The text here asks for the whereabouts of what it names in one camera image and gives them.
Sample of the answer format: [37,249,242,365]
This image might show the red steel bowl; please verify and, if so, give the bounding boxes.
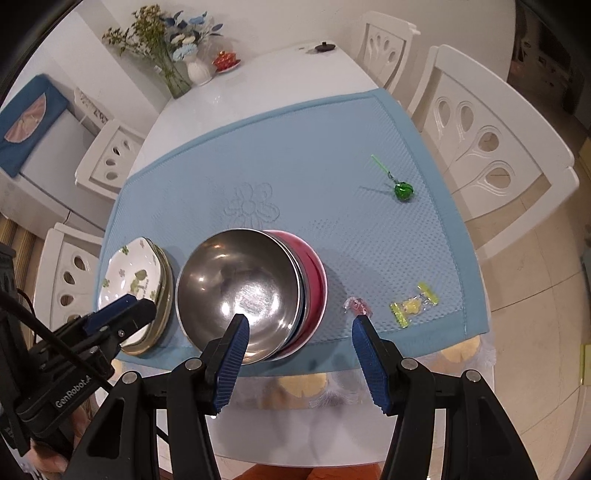
[261,229,324,361]

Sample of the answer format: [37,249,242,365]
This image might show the pink wrapped candy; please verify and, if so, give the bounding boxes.
[343,296,372,317]

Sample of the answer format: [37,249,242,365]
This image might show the yellow wrapped candy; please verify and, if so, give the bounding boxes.
[389,282,440,329]

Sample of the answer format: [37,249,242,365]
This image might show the white floral plate leaf print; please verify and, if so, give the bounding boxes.
[115,242,172,352]

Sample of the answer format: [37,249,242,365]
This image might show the clear lace-edged table cover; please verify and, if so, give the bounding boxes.
[108,335,497,467]

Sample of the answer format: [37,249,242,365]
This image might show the black cable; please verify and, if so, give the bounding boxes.
[0,288,114,384]

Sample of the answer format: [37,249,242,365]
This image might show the blue and white artificial flowers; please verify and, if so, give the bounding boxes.
[161,10,225,63]

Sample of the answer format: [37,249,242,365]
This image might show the blue cloth cover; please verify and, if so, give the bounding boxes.
[0,74,69,178]

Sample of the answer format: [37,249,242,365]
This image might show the white floral plate tree print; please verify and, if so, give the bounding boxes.
[97,237,168,347]

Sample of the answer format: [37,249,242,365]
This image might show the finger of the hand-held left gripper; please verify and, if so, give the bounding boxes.
[46,294,139,344]
[76,299,158,365]

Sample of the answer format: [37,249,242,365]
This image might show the light blue table mat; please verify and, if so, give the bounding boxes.
[99,88,491,370]

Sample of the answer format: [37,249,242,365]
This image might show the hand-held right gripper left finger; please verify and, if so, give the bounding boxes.
[65,313,251,480]

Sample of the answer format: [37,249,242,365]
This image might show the green lollipop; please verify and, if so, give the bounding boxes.
[370,154,415,202]

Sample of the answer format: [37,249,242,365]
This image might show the pink cartoon bowl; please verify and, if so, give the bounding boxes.
[277,233,328,358]

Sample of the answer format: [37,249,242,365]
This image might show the green dried flower stems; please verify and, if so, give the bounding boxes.
[102,4,167,58]

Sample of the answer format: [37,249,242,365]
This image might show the red lidded teacup with saucer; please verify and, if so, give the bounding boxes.
[212,50,242,75]

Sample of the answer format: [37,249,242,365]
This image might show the white wooden chair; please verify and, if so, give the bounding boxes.
[406,45,580,252]
[75,117,146,200]
[353,10,422,93]
[33,222,105,333]

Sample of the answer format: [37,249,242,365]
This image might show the blue steel bowl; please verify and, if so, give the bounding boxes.
[175,228,305,365]

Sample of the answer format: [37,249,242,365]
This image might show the white ceramic vase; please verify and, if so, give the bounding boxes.
[186,58,213,86]

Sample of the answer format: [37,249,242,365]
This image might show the white patterned box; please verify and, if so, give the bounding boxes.
[73,88,116,127]

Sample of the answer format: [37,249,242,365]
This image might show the white floral plate gold rim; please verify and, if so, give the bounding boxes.
[117,249,176,357]

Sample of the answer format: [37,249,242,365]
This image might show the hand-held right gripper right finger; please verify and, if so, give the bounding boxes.
[352,315,527,480]

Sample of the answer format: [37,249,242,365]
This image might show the glass vase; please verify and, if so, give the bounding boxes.
[154,51,192,99]

